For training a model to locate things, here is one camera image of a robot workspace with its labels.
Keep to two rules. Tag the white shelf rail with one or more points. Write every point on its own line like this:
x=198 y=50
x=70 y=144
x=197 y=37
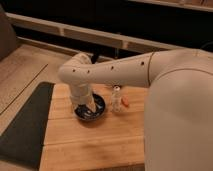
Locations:
x=89 y=35

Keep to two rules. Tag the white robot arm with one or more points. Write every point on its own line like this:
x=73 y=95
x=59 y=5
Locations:
x=178 y=111

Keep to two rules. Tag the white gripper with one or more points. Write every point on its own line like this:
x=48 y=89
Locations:
x=82 y=95

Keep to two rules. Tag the black round bowl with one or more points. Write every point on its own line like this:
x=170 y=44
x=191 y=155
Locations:
x=85 y=113

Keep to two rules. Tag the clear plastic bottle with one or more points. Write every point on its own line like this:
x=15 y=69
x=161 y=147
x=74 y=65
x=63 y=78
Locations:
x=116 y=99

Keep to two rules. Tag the dark floor mat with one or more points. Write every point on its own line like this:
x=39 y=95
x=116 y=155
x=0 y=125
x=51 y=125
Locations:
x=23 y=139

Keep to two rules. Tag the small orange object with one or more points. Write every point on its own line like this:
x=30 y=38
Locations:
x=125 y=102

